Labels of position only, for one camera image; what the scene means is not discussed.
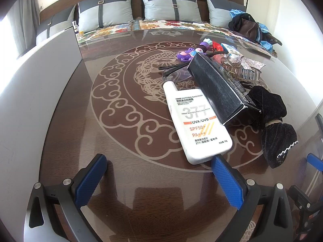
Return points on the blue white cream box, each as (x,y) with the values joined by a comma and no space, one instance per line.
(228,48)

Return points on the purple toy figure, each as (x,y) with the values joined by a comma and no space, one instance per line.
(188,55)

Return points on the clear plastic bag with card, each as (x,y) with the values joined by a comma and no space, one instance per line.
(254,46)

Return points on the dark brown bag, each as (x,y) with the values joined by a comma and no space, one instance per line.
(236,21)

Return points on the black velvet hair bow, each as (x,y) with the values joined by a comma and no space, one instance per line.
(275,133)

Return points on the white sunscreen bottle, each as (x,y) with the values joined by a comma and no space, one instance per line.
(196,126)

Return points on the brown sofa backrest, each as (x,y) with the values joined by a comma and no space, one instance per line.
(201,1)

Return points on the rhinestone hair clip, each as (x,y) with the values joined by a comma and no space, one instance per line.
(249,61)

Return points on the brown patterned glass desktop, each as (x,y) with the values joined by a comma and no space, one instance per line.
(121,131)

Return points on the black cardboard box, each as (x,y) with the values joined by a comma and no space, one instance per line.
(219,88)

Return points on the grey panel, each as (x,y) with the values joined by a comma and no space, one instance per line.
(37,105)

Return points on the black thin-frame eyeglasses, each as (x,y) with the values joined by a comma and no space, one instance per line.
(176,66)

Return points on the small white bottle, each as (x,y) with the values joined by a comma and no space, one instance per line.
(75,27)

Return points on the grey curtain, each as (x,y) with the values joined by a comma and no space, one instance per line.
(20,25)

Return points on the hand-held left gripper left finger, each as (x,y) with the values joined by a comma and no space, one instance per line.
(90,179)

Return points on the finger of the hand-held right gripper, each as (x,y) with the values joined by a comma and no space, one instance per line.
(315,161)
(302,200)

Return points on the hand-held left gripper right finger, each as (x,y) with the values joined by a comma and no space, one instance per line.
(227,184)

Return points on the red foil packet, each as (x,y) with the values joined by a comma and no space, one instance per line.
(217,47)

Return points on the floral blanket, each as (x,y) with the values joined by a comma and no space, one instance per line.
(164,26)

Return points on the brown handbag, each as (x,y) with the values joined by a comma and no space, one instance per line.
(248,29)

